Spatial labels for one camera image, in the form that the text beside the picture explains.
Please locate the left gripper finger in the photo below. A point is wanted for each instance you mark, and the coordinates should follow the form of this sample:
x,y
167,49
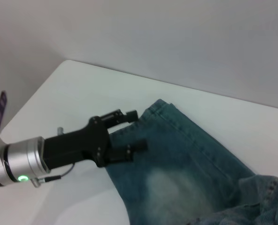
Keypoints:
x,y
127,152
118,118

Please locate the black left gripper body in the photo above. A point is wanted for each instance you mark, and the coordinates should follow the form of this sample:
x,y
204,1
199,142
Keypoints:
x,y
82,145

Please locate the blue denim shorts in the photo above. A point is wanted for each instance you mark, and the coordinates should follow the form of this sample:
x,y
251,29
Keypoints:
x,y
176,164

